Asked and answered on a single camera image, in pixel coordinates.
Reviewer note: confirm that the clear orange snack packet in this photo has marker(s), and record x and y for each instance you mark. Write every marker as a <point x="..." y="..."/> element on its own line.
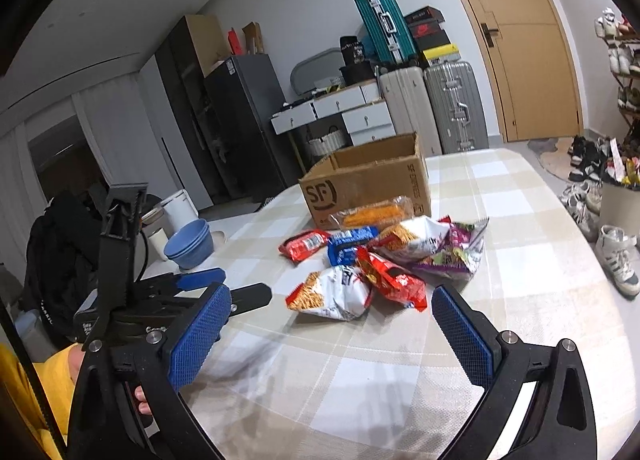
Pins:
<point x="372" y="214"/>

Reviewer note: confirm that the brown cardboard box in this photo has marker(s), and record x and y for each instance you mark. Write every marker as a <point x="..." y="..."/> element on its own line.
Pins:
<point x="365" y="179"/>

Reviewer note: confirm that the grey beige rug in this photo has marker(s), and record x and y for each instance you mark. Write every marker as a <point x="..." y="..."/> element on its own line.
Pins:
<point x="552" y="159"/>

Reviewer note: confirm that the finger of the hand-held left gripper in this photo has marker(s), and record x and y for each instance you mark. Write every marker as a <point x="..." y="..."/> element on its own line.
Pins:
<point x="250" y="296"/>
<point x="200" y="279"/>

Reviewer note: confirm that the woven laundry basket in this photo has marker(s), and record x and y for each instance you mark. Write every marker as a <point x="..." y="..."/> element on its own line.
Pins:
<point x="325" y="142"/>

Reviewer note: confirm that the wooden door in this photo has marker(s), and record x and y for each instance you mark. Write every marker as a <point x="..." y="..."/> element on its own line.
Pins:
<point x="525" y="64"/>

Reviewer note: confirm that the blue bowl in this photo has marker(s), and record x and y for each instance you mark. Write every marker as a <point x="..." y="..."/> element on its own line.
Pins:
<point x="197" y="260"/>
<point x="185" y="237"/>

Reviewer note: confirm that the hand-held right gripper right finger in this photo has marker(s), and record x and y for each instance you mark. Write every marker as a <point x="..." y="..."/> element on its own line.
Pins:
<point x="462" y="335"/>

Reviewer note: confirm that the silver suitcase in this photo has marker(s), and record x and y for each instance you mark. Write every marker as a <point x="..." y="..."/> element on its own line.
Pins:
<point x="455" y="107"/>

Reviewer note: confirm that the tall dark cabinet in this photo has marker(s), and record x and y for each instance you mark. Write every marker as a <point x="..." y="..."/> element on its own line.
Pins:
<point x="175" y="104"/>

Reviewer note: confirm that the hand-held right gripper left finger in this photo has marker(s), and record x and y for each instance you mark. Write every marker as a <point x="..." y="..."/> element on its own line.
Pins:
<point x="200" y="335"/>

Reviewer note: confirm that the dark grey fridge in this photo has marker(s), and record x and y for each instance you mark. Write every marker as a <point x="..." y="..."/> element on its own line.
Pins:
<point x="240" y="129"/>

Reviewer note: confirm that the beige suitcase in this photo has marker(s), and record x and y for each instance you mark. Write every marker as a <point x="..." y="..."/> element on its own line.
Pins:
<point x="407" y="109"/>

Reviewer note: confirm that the pile of dark sneakers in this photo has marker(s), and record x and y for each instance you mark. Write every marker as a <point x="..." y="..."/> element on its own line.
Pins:
<point x="587" y="157"/>

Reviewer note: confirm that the red paper item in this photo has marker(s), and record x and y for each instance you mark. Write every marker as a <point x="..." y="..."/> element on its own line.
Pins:
<point x="233" y="42"/>

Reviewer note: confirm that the red yellow-print snack packet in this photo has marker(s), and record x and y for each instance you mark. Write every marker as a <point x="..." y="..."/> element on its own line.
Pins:
<point x="395" y="285"/>

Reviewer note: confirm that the grey oval case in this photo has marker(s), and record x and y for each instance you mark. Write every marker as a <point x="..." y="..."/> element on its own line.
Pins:
<point x="312" y="70"/>

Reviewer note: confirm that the wooden shoe rack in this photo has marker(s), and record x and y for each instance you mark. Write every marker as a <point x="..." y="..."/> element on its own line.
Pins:
<point x="625" y="84"/>

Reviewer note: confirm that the yellow shoe box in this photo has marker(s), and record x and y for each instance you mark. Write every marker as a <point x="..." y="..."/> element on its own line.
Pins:
<point x="442" y="55"/>

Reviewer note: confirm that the white bin with wrappers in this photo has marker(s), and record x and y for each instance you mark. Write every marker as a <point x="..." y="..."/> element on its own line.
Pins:
<point x="620" y="210"/>

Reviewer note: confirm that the white orange snack packet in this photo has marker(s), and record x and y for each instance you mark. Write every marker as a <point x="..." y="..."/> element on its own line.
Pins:
<point x="335" y="295"/>
<point x="415" y="235"/>

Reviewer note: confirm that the white cup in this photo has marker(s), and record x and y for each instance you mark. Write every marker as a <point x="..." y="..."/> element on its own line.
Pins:
<point x="157" y="242"/>

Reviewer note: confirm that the black backpack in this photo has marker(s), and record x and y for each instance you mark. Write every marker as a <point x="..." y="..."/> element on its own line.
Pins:
<point x="60" y="250"/>

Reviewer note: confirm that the pile of white sneakers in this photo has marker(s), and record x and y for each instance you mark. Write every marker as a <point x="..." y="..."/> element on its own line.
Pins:
<point x="580" y="205"/>

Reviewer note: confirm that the teal suitcase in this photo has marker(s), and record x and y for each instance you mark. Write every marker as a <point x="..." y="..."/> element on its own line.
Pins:
<point x="385" y="27"/>

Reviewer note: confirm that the white desk with drawers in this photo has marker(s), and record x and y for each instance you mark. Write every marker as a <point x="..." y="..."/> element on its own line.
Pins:
<point x="367" y="122"/>

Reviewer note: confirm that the purple snack packet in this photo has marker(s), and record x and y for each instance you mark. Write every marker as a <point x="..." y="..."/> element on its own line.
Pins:
<point x="457" y="252"/>

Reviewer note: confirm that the black printed bag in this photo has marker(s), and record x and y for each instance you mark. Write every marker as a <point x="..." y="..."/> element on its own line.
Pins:
<point x="354" y="50"/>

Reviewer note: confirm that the black red shoe box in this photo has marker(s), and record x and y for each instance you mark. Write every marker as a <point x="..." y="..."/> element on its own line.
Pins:
<point x="425" y="23"/>

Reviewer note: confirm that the person's left hand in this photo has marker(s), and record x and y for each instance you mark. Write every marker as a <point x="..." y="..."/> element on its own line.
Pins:
<point x="142" y="397"/>

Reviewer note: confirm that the white trash bin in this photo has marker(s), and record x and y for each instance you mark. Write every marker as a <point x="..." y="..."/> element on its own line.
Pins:
<point x="179" y="210"/>

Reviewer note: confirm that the rows of assorted shoes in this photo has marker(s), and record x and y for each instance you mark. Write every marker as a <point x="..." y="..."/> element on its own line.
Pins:
<point x="620" y="57"/>

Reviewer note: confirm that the flat cardboard sheet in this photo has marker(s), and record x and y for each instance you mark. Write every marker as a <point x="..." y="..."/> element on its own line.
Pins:
<point x="205" y="44"/>

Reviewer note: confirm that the blue snack packet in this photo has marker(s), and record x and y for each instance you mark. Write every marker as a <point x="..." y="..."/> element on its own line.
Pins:
<point x="350" y="242"/>

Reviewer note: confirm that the black round box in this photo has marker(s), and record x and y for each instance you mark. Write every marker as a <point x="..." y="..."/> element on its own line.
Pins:
<point x="357" y="74"/>

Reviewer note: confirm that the brown cardboard piece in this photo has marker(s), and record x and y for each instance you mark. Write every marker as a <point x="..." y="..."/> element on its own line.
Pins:
<point x="252" y="37"/>

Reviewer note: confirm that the white high-top sneaker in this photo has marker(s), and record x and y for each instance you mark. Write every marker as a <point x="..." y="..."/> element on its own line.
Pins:
<point x="617" y="255"/>

